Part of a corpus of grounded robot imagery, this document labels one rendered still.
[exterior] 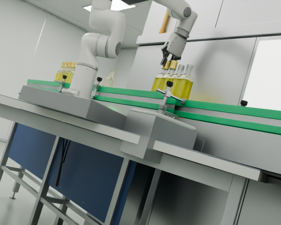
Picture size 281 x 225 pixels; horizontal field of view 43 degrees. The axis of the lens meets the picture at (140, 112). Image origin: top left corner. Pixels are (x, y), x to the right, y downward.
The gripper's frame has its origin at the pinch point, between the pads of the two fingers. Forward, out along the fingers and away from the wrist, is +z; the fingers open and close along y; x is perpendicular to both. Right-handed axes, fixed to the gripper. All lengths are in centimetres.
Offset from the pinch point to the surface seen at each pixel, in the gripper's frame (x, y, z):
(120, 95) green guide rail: -5.9, 13.2, 25.1
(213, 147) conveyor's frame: 58, 7, 22
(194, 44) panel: -1.1, -12.0, -15.2
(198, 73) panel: 11.9, -11.9, -2.4
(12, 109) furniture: -8, 60, 49
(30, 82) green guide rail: -133, 12, 58
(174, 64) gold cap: 7.3, 1.1, -1.1
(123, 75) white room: -526, -318, 47
